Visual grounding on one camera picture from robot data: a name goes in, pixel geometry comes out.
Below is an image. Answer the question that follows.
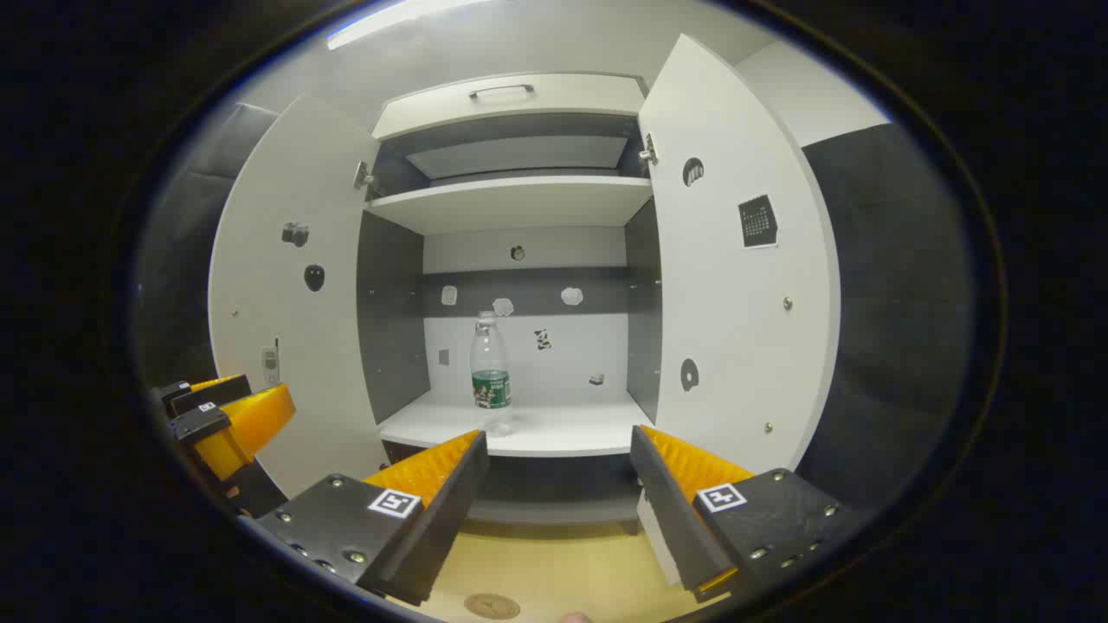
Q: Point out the black backdrop cloth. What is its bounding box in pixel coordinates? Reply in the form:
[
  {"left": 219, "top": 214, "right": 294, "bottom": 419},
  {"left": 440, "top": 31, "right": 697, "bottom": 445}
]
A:
[
  {"left": 134, "top": 102, "right": 280, "bottom": 390},
  {"left": 801, "top": 121, "right": 979, "bottom": 520}
]

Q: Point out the white cabinet door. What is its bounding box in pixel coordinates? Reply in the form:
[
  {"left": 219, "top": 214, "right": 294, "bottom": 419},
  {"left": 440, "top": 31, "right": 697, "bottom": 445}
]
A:
[
  {"left": 638, "top": 33, "right": 842, "bottom": 475},
  {"left": 208, "top": 93, "right": 390, "bottom": 501}
]

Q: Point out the round brown coaster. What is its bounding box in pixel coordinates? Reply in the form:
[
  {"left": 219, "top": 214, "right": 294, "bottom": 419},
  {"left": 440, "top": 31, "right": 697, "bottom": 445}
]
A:
[{"left": 464, "top": 593, "right": 522, "bottom": 620}]

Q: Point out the clear plastic bottle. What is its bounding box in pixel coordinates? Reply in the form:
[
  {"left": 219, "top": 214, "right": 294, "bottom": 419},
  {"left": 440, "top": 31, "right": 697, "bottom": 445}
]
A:
[{"left": 470, "top": 311, "right": 513, "bottom": 436}]

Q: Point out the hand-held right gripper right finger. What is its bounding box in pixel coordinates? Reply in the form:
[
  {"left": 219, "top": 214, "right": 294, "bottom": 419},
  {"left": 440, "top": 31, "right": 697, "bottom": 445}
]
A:
[{"left": 629, "top": 424, "right": 856, "bottom": 605}]

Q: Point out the white cabinet shelf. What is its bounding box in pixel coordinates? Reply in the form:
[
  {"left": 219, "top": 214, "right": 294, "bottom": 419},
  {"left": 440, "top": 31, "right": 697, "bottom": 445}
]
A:
[
  {"left": 378, "top": 389, "right": 660, "bottom": 458},
  {"left": 366, "top": 176, "right": 654, "bottom": 236}
]

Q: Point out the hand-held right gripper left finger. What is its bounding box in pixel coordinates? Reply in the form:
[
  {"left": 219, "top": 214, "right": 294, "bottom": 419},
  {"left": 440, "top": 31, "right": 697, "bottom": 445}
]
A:
[{"left": 254, "top": 428, "right": 491, "bottom": 608}]

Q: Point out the white and grey cabinet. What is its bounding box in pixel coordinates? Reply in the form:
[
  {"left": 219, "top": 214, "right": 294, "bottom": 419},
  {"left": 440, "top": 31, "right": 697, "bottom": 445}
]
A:
[{"left": 355, "top": 72, "right": 663, "bottom": 529}]

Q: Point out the white cabinet drawer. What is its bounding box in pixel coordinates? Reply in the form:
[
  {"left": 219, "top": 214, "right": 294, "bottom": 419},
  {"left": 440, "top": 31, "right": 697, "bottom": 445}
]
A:
[{"left": 372, "top": 72, "right": 648, "bottom": 141}]

